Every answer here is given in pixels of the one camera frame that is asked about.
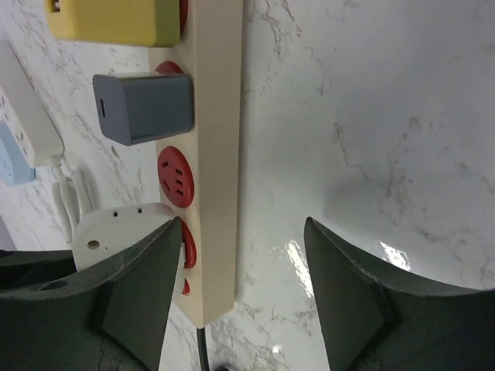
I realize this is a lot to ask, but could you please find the grey coiled socket cable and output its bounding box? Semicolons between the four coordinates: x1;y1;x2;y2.
0;118;36;187

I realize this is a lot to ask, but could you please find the yellow plug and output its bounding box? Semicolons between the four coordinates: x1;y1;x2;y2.
44;0;189;48

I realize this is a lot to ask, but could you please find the white adapter plug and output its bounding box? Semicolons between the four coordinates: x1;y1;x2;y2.
72;202;185;302

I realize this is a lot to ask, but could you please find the white power strip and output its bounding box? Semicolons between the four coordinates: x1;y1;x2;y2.
1;40;64;168

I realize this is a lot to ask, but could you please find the black plug with cable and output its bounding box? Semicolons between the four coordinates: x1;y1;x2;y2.
196;328;233;371

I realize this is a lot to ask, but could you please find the grey plug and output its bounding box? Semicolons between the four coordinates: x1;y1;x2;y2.
93;73;194;146

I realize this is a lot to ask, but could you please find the beige red power strip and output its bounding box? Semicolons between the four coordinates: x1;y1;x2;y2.
148;1;243;328

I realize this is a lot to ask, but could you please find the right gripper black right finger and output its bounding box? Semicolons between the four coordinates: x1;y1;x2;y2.
304;218;494;370

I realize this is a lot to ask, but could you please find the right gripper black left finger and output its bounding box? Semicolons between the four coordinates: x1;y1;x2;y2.
1;219;182;370

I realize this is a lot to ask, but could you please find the white coiled strip cable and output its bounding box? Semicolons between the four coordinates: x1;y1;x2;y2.
46;154;102;243

